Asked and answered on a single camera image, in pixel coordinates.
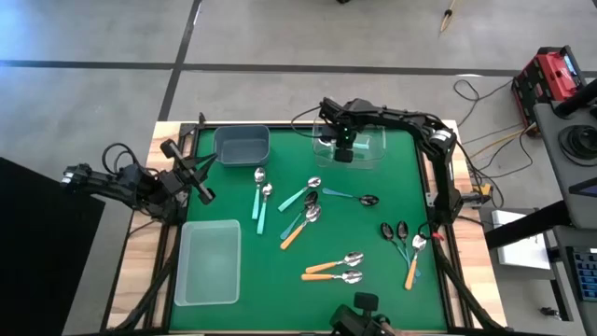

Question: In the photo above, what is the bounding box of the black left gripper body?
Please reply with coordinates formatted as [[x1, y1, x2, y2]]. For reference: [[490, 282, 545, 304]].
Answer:
[[160, 138, 216, 205]]

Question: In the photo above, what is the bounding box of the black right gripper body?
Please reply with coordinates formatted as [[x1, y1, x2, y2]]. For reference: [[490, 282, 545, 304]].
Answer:
[[333, 114, 360, 163]]

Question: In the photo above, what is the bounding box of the orange-handled silver spoon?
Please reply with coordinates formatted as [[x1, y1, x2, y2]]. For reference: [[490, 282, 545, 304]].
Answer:
[[300, 269, 364, 286], [304, 251, 366, 275], [403, 233, 428, 291], [279, 203, 323, 252]]

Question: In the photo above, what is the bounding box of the clear plastic bin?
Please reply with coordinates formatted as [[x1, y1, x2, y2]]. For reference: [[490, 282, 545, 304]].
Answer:
[[311, 114, 388, 170]]

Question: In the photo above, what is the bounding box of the gray-blue plastic bin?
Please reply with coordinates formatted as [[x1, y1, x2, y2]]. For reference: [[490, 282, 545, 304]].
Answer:
[[212, 123, 271, 168]]

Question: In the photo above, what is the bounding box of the frosted white plastic bin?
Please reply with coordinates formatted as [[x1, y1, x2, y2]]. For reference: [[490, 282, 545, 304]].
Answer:
[[174, 218, 243, 308]]

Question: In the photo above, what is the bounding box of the green table mat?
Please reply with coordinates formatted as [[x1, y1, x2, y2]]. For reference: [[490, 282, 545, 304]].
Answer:
[[168, 126, 449, 332]]

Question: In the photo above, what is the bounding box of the yellow and black plug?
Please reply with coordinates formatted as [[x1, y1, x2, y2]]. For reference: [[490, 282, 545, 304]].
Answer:
[[469, 182, 494, 206]]

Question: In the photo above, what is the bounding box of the wooden stick with black tip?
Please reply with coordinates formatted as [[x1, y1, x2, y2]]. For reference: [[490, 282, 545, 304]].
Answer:
[[437, 0, 458, 34]]

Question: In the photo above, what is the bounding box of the black floor mat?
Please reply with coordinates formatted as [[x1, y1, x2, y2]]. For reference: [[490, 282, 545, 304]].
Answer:
[[0, 156, 106, 336]]

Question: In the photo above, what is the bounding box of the black bar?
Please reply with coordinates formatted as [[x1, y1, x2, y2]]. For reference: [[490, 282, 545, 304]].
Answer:
[[483, 199, 574, 251]]

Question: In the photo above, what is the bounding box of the gray cart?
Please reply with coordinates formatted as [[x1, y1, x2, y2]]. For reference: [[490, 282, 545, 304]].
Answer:
[[533, 77, 597, 230]]

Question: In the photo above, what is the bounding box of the white box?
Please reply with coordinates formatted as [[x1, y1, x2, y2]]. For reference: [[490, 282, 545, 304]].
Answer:
[[490, 208, 552, 271]]

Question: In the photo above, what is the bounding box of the red and black tool case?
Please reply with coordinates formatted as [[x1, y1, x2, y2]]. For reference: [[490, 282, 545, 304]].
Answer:
[[510, 45, 588, 130]]

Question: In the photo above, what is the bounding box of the black tube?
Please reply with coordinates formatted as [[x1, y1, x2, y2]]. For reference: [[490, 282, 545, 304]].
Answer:
[[553, 77, 597, 119]]

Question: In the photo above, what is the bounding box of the dark tablet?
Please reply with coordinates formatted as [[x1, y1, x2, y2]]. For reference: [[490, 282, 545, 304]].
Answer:
[[567, 176, 597, 200]]

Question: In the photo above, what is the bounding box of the keypad with blue keys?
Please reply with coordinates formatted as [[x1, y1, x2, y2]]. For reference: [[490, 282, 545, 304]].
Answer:
[[566, 245, 597, 302]]

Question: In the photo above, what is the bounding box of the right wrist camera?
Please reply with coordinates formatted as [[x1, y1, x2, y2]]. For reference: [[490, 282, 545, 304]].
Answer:
[[318, 96, 340, 123]]

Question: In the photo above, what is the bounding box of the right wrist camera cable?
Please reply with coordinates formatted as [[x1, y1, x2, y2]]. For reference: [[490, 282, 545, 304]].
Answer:
[[289, 105, 327, 140]]

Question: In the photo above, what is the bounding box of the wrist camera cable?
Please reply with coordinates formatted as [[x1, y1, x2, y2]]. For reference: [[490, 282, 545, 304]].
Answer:
[[289, 105, 327, 140], [101, 142, 141, 176]]

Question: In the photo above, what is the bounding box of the black table frame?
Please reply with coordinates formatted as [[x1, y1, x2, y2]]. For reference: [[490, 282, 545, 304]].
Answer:
[[158, 111, 461, 336]]

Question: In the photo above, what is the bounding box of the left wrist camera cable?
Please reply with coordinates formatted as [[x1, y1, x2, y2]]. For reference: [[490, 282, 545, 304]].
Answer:
[[101, 142, 141, 176]]

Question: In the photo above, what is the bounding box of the black floor cable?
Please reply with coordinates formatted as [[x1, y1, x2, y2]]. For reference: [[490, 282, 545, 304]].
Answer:
[[452, 77, 515, 130]]

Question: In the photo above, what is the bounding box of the black diagonal frame strut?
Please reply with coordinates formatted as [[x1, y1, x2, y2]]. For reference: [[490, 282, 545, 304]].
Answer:
[[105, 232, 181, 333], [433, 242, 507, 333]]

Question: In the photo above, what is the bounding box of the yellow floor cable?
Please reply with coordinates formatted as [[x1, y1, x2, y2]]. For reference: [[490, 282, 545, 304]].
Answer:
[[464, 121, 540, 162]]

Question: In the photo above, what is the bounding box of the coiled black cable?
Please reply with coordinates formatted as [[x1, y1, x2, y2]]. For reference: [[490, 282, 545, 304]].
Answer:
[[558, 124, 597, 168]]

